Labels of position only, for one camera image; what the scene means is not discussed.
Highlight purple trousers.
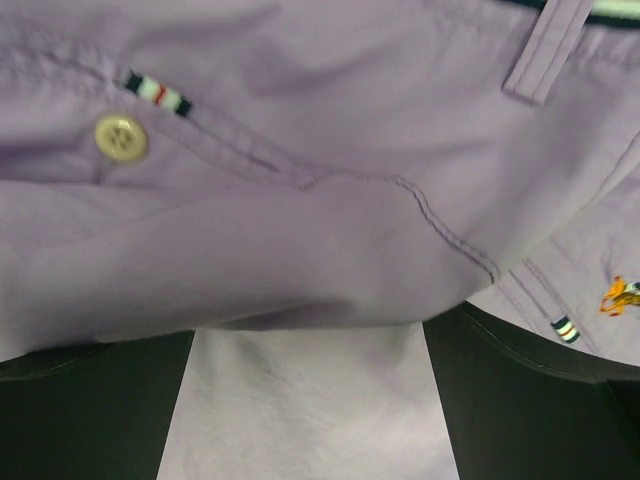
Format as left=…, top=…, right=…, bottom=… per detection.
left=1, top=1, right=639, bottom=479

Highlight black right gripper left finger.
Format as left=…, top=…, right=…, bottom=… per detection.
left=1, top=332, right=194, bottom=480

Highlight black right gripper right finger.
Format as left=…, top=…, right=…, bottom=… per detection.
left=422, top=303, right=639, bottom=480

